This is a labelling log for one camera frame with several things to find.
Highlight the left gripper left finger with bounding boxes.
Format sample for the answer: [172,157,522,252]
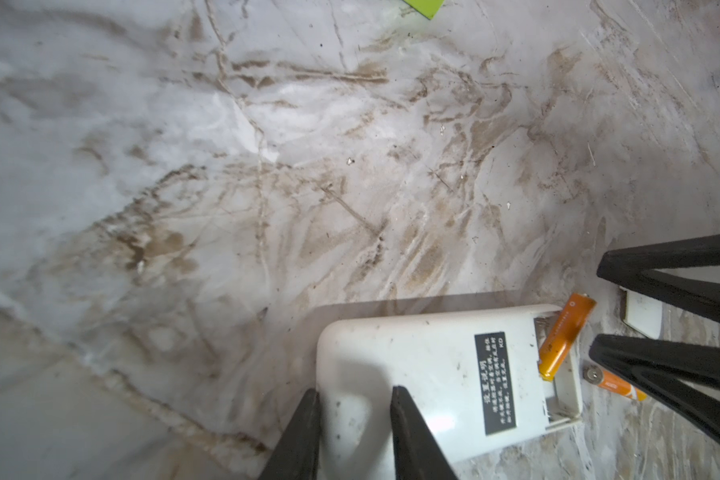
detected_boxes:
[258,388,321,480]

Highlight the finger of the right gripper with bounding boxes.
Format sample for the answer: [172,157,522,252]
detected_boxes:
[597,234,720,324]
[589,334,720,445]

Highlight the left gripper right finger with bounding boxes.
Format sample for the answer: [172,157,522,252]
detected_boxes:
[390,386,457,480]

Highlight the white battery cover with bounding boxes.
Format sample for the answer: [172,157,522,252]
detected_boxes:
[619,288,664,340]

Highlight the orange battery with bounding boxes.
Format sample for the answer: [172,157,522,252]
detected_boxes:
[583,365,647,401]
[538,293,597,382]

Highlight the white red remote control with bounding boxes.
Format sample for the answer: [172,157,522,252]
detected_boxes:
[316,304,583,479]

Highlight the green cube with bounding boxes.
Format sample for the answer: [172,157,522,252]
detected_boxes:
[404,0,444,20]

